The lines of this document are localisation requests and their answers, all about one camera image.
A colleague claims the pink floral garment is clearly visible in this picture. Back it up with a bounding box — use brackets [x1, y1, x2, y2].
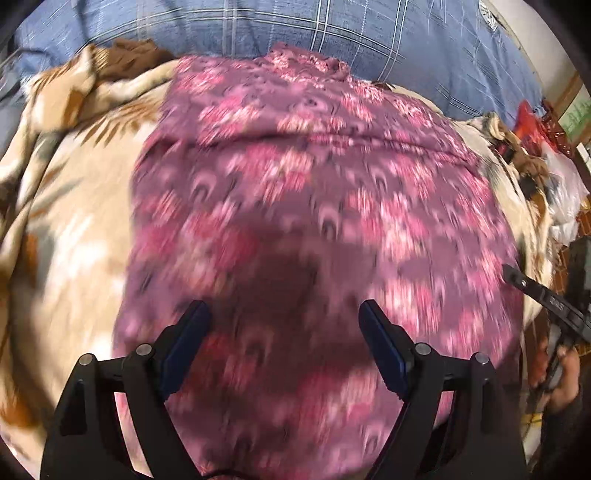
[113, 45, 523, 479]

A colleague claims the person's right hand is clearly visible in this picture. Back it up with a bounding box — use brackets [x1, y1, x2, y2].
[528, 343, 582, 416]

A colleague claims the white plastic bag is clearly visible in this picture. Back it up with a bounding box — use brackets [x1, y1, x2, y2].
[541, 142, 589, 246]

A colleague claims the red plastic bag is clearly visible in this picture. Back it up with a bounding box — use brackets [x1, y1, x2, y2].
[513, 100, 573, 159]

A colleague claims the beige leaf-print fleece blanket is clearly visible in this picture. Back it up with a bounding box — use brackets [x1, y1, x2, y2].
[1, 46, 551, 459]

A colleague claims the blue plaid pillow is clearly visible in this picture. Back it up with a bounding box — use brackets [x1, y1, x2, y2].
[13, 0, 543, 124]

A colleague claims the brown knit garment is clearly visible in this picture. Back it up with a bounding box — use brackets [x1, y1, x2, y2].
[93, 38, 175, 81]

